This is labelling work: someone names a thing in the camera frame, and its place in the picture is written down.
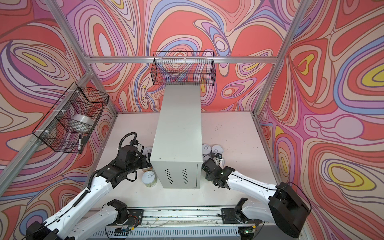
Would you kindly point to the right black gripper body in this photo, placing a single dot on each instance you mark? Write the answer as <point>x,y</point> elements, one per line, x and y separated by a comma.
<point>210,178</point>

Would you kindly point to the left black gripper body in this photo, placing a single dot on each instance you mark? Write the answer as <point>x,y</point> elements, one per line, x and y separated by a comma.
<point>139,163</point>

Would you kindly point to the green label can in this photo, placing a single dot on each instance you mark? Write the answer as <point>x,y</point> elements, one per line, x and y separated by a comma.
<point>149,179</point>

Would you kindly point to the yellow label can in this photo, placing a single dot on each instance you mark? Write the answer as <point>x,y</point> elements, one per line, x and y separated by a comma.
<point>220,162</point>

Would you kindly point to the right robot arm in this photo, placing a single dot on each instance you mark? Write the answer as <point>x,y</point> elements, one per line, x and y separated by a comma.
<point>277,204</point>

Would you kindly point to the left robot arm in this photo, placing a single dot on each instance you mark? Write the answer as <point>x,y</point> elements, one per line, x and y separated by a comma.
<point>67,223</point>

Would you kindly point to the grey metal cabinet counter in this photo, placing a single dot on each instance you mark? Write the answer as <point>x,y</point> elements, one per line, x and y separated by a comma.
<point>177,150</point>

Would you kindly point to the can far near cabinet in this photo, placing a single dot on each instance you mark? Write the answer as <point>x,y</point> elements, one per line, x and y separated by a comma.
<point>147,150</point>

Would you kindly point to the can right outer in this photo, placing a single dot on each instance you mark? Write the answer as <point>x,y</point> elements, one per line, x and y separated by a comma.
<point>217,149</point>

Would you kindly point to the red label can far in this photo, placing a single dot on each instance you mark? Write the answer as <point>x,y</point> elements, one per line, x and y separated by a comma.
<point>206,149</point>

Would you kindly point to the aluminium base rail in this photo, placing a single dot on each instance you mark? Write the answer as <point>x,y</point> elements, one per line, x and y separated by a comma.
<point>187,223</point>

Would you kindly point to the black wire basket left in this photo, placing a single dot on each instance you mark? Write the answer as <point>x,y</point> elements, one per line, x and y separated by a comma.
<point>61,134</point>

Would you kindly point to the black wire basket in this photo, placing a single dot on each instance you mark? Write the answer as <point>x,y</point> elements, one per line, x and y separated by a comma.
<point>194,68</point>
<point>61,134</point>

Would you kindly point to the black wire basket back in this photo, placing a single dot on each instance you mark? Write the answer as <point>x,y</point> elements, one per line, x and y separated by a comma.
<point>194,68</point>

